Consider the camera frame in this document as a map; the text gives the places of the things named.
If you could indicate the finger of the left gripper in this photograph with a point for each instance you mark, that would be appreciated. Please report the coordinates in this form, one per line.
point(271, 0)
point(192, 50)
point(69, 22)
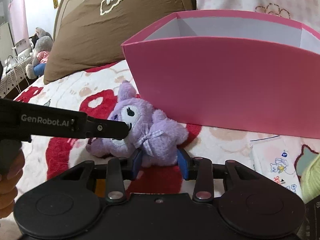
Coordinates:
point(103, 128)

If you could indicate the grey plush toy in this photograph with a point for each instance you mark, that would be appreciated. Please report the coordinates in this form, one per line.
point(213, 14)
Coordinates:
point(42, 49)

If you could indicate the red bear print blanket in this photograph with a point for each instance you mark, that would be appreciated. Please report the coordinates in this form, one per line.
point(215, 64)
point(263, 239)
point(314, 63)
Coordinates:
point(68, 202)

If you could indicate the beige bed headboard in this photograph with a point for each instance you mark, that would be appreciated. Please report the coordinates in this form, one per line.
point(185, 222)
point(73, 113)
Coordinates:
point(59, 16)

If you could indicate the small white tissue pack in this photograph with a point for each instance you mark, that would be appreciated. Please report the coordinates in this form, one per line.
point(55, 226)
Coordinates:
point(271, 158)

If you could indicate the cluttered side table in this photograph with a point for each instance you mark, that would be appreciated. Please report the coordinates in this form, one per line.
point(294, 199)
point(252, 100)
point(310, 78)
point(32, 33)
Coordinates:
point(13, 70)

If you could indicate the green yarn ball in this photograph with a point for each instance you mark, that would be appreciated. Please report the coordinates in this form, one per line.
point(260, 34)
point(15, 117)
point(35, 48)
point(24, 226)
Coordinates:
point(310, 181)

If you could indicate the brown pillow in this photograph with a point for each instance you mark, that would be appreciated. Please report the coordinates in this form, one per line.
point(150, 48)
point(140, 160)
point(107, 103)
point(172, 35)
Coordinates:
point(91, 35)

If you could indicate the purple plush toy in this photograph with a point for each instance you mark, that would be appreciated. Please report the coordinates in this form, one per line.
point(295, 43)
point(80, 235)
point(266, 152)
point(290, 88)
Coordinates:
point(149, 129)

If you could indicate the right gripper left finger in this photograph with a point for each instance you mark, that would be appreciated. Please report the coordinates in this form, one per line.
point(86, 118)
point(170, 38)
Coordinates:
point(119, 170)

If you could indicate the pink cardboard box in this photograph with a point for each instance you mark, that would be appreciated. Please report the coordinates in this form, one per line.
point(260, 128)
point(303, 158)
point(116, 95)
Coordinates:
point(231, 69)

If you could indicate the person left hand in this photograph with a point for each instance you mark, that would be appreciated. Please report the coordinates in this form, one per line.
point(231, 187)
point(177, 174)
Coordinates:
point(11, 178)

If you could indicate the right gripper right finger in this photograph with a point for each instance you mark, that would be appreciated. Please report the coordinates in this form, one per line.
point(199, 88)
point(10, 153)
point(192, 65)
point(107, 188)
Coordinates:
point(200, 170)

